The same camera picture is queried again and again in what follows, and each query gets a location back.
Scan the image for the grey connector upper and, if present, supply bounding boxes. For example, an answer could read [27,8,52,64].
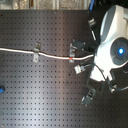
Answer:
[88,18,96,28]

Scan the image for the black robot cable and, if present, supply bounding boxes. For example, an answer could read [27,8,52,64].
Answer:
[87,63,128,93]

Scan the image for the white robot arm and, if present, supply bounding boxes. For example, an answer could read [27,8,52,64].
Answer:
[72,5,128,81]

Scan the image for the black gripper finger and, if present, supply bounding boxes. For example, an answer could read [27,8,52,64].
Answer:
[72,40,95,53]

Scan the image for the blue cable at top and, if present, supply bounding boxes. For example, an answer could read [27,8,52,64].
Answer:
[87,0,96,14]

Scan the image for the blue connector at edge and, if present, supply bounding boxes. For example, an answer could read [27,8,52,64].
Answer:
[0,85,5,95]

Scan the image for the white cable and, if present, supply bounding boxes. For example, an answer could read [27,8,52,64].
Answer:
[0,47,96,62]

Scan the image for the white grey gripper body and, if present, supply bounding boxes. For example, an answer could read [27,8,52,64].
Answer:
[87,44,104,71]

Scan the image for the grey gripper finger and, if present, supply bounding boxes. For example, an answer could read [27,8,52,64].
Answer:
[74,63,88,74]

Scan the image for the black connector lower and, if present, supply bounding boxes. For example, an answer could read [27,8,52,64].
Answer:
[82,88,96,106]

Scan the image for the right metal cable clip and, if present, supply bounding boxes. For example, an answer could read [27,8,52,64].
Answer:
[69,43,75,63]

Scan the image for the left metal cable clip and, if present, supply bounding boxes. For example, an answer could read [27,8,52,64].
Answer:
[33,42,41,63]

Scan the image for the metal cable clip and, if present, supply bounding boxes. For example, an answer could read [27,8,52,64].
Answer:
[33,42,41,63]
[69,43,75,63]

